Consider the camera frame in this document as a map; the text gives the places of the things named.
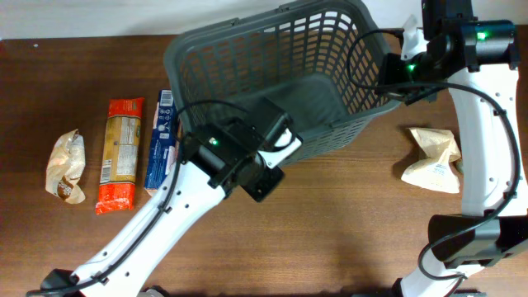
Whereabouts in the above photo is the blue carton box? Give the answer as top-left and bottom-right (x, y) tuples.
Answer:
(144, 90), (181, 196)

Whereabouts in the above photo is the orange spaghetti packet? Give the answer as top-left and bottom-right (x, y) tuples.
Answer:
(95, 97), (144, 215)

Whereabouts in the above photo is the grey plastic basket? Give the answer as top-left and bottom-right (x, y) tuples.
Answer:
(163, 0), (398, 163)

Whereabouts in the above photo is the crumpled beige paper bag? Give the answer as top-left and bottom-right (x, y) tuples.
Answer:
(401, 127), (461, 194)

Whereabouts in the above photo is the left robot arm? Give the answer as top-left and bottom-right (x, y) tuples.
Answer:
(27, 98), (302, 296)

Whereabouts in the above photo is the crumpled brown snack bag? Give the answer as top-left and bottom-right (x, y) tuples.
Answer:
(45, 129), (86, 205)

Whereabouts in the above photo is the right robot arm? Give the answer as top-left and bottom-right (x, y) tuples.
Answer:
(379, 0), (527, 296)

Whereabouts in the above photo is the green lid jar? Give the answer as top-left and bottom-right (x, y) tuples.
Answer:
(455, 159), (464, 174)

